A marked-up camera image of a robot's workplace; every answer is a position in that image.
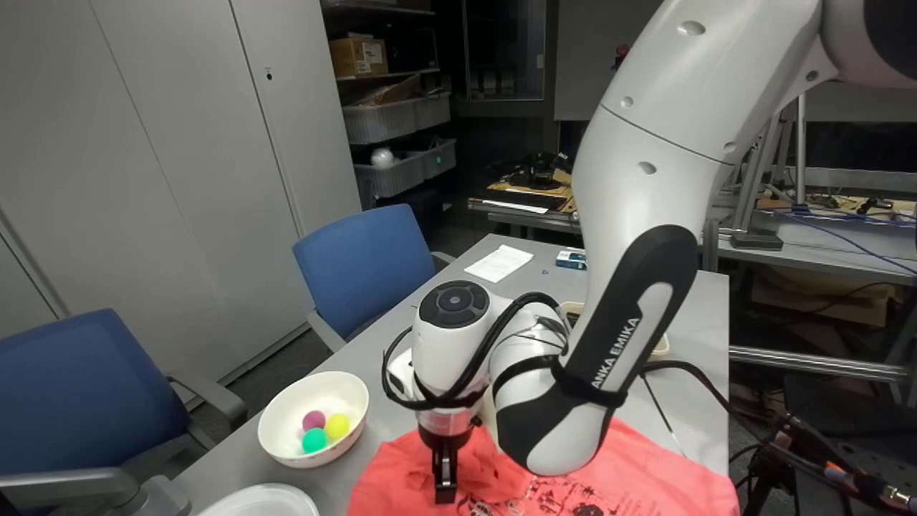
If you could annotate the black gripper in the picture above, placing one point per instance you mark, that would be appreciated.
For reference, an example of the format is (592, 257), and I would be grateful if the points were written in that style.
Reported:
(444, 467)

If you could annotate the red T-shirt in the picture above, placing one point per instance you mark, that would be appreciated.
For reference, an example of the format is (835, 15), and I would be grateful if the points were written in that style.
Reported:
(628, 477)

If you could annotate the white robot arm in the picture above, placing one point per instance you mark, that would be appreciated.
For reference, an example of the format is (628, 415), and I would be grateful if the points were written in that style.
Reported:
(678, 117)

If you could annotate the yellow ball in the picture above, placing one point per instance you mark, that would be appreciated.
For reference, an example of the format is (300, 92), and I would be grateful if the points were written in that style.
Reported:
(340, 425)

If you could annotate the green ball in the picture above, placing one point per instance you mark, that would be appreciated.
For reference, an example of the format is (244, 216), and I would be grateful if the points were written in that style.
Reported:
(314, 439)

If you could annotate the white bowl with balls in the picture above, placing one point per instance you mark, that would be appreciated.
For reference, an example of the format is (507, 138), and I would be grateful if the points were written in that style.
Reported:
(331, 391)

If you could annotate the pink ball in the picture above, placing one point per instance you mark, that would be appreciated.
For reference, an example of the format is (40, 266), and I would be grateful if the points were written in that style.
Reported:
(314, 421)

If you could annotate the white empty plate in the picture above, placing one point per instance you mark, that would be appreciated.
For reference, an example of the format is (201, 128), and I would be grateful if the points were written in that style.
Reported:
(265, 501)

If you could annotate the white paper sheet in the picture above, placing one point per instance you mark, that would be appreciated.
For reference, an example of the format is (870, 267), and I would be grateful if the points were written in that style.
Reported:
(500, 266)

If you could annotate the blue office chair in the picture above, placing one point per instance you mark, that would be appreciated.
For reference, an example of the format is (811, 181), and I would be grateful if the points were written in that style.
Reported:
(78, 402)
(360, 267)

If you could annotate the small blue white box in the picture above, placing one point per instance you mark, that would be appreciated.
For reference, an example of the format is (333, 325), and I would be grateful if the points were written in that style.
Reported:
(569, 260)

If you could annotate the grey storage bins shelf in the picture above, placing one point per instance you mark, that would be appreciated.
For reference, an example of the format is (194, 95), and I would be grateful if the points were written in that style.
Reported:
(393, 92)

